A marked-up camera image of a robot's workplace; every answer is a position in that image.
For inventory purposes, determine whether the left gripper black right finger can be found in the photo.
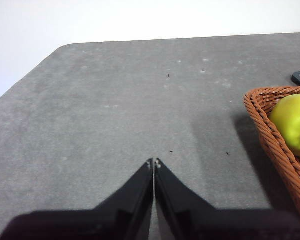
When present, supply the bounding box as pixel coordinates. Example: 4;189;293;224
153;157;300;240

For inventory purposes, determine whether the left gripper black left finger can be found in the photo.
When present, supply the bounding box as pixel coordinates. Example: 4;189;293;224
0;157;155;240

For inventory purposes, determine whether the brown wicker basket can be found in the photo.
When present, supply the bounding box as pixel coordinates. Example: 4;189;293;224
242;86;300;231

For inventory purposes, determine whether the green apple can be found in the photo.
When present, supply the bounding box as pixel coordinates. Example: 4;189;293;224
268;93;300;158

